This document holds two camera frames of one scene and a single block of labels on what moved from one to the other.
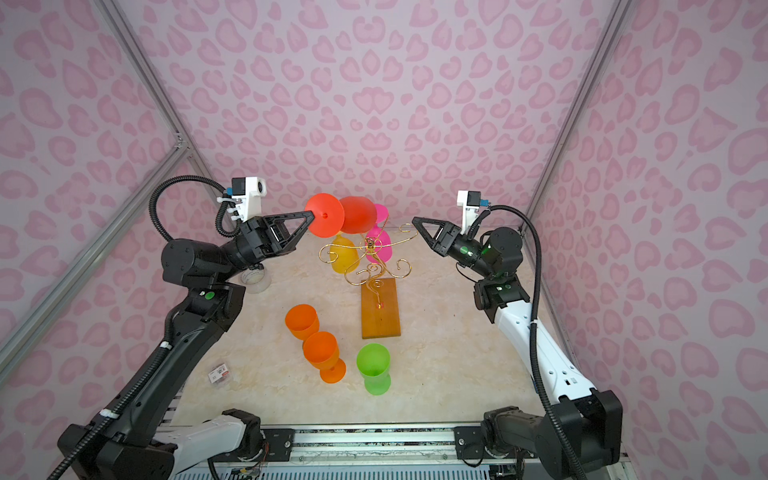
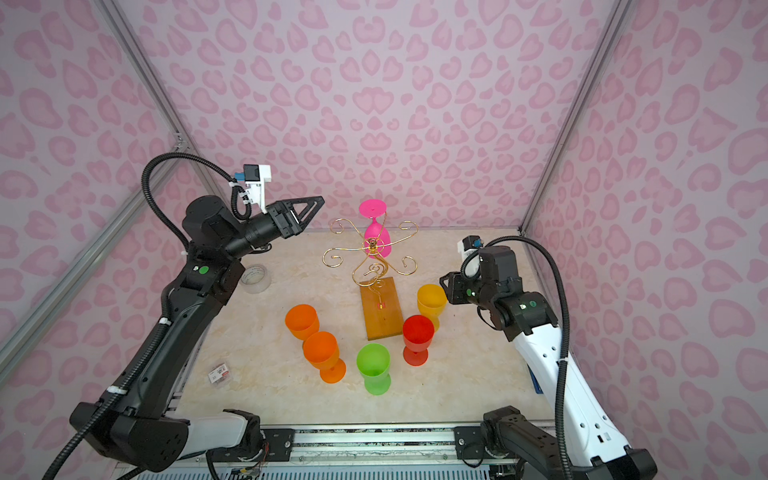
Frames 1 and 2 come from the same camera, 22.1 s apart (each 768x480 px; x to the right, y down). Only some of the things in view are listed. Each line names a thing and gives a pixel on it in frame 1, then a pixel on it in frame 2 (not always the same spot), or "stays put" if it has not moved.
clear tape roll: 255,281 stays put
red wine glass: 353,214 → 418,333
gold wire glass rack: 372,273 stays put
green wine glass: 373,362 stays put
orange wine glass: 321,350 stays put
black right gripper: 440,247 → 455,285
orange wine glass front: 302,321 stays put
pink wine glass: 378,240 stays put
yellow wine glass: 345,256 → 432,300
